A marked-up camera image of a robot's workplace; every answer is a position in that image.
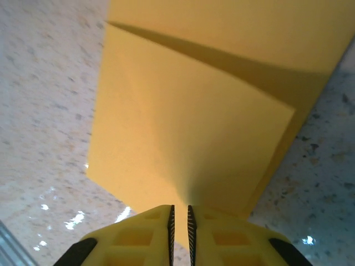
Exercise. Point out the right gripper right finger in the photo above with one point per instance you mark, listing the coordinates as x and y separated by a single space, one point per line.
233 243

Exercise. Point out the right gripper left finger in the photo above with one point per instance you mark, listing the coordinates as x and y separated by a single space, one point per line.
133 243

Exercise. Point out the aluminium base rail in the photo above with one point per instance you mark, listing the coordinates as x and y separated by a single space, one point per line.
8 249

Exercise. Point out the yellow paper sheet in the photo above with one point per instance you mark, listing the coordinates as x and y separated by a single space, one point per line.
180 110

